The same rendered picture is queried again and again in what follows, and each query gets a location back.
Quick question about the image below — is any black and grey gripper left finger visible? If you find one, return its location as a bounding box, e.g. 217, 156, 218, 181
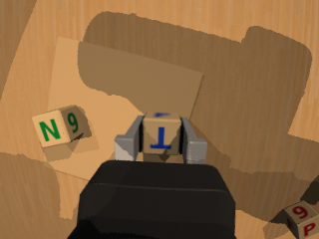
114, 116, 144, 161

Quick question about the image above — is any wooden letter block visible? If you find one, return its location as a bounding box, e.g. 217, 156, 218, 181
32, 105, 84, 148
142, 112, 181, 155
283, 200, 319, 239

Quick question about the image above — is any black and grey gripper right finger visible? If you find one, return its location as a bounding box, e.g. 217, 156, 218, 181
179, 118, 207, 164

